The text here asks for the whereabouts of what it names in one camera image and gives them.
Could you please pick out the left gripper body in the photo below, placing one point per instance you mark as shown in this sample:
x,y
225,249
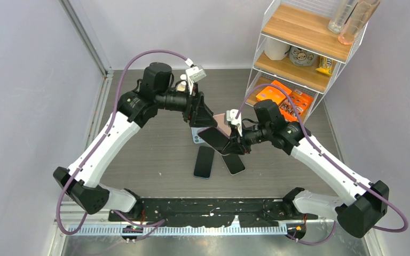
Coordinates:
x,y
188,114

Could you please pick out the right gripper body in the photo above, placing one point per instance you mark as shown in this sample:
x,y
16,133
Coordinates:
x,y
250,137

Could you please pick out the pink phone case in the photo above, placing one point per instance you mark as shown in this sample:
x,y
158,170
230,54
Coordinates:
x,y
221,124

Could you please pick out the black smartphone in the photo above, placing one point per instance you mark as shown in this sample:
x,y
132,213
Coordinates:
x,y
233,163

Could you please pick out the dark phone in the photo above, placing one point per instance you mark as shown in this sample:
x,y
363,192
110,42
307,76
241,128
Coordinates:
x,y
215,138

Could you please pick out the light blue phone case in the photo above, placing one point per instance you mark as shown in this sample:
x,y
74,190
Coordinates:
x,y
195,136

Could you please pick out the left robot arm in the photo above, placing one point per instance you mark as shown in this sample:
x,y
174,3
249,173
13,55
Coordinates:
x,y
81,180

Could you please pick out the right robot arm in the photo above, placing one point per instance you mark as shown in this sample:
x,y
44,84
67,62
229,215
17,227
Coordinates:
x,y
359,203

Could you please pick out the cream lotion pump bottle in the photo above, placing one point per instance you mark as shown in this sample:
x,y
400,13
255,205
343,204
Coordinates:
x,y
182,84

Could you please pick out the orange cardboard box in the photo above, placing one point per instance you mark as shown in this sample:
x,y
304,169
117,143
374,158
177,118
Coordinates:
x,y
301,100

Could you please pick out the white paper roll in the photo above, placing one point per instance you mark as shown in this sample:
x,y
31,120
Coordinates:
x,y
276,50

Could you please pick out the cartoon printed tin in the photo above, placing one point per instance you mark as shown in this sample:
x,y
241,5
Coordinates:
x,y
301,57

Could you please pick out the yellow snack packet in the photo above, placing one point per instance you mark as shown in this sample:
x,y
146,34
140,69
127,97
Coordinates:
x,y
325,66

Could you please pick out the clear plastic bottle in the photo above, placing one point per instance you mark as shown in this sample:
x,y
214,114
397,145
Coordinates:
x,y
341,15

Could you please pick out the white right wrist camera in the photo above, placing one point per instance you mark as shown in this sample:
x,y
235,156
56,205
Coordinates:
x,y
232,119

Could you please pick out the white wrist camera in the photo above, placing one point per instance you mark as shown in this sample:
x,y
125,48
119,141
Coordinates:
x,y
193,74
232,119

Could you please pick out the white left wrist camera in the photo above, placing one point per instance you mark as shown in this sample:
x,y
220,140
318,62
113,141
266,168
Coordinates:
x,y
193,74

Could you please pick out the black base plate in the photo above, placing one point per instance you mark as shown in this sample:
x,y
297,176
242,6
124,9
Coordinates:
x,y
215,212

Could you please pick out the white wire shelf rack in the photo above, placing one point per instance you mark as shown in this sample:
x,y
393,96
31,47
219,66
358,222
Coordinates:
x,y
302,24

